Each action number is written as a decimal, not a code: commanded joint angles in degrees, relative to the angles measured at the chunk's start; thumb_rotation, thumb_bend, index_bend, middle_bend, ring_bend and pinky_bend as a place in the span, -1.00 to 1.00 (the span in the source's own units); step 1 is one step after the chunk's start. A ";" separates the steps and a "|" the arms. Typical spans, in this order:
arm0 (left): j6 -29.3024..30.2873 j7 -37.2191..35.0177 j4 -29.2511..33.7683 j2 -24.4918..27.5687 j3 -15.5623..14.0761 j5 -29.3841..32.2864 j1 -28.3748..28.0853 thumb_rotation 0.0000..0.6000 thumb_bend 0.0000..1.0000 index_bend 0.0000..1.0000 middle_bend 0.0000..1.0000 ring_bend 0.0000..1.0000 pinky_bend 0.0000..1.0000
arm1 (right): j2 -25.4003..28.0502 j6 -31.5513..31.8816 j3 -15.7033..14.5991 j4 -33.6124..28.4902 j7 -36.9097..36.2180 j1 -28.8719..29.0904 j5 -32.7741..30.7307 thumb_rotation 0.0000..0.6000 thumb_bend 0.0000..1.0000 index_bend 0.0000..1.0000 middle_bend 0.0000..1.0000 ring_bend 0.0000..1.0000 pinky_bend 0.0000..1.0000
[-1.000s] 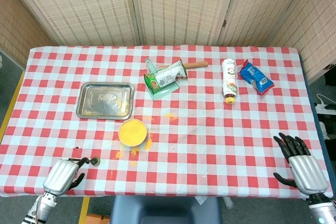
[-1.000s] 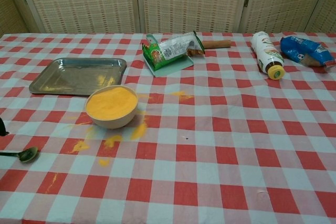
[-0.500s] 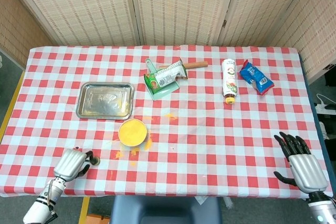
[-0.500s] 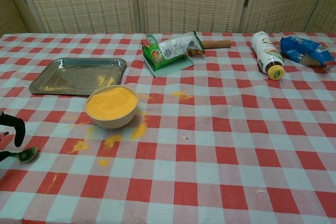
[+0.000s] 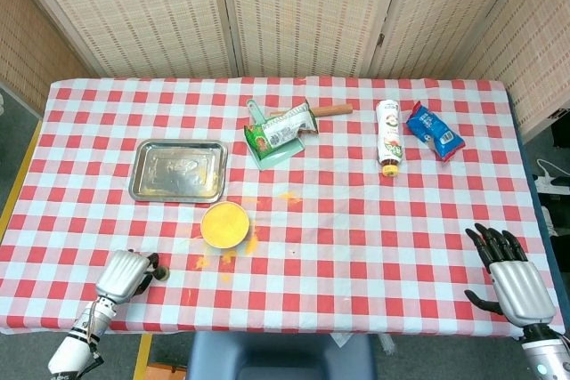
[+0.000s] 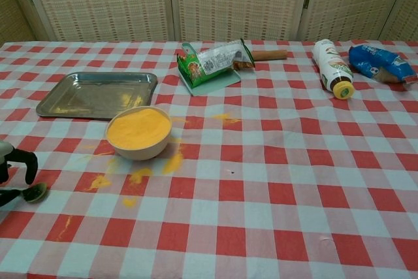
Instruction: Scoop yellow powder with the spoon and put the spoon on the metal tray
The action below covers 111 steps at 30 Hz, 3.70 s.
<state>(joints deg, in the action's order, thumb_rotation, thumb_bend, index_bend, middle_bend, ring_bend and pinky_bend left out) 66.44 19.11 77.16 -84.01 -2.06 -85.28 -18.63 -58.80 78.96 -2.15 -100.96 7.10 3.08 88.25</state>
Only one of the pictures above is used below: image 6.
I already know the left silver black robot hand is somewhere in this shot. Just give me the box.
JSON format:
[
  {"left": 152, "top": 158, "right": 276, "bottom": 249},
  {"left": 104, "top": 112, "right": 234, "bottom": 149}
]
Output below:
[{"left": 0, "top": 140, "right": 39, "bottom": 208}]

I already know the dark metal spoon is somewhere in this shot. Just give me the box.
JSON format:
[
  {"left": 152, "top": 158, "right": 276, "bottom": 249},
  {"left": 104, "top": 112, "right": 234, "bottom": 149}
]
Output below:
[{"left": 19, "top": 182, "right": 48, "bottom": 204}]

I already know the cream round bowl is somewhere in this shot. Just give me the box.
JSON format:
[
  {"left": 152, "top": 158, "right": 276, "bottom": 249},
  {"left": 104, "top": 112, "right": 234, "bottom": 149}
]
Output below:
[{"left": 104, "top": 105, "right": 173, "bottom": 161}]

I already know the steel rectangular tray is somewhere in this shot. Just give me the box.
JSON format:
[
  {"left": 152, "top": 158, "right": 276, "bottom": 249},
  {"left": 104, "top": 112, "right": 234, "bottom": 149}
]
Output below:
[{"left": 35, "top": 71, "right": 159, "bottom": 120}]

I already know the mint green dustpan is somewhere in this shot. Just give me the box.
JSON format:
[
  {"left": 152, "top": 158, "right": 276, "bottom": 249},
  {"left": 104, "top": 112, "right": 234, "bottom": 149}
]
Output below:
[{"left": 176, "top": 42, "right": 242, "bottom": 97}]

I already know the green silver snack bag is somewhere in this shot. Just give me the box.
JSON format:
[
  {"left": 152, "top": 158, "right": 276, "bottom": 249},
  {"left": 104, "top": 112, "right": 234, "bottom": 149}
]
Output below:
[{"left": 177, "top": 39, "right": 255, "bottom": 90}]

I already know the red white checkered tablecloth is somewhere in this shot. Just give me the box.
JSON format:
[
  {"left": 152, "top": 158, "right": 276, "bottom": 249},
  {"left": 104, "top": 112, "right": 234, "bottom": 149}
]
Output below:
[{"left": 0, "top": 39, "right": 418, "bottom": 279}]

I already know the woven folding screen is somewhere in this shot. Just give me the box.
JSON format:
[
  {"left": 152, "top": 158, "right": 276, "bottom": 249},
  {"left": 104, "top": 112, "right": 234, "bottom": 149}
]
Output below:
[{"left": 0, "top": 0, "right": 418, "bottom": 44}]

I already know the white bottle yellow cap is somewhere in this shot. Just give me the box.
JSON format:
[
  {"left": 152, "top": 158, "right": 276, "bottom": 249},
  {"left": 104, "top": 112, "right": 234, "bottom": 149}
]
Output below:
[{"left": 312, "top": 39, "right": 355, "bottom": 101}]

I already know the blue snack bag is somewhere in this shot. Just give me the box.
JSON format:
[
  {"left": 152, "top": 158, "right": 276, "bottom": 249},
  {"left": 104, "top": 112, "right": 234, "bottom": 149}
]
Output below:
[{"left": 348, "top": 43, "right": 418, "bottom": 92}]

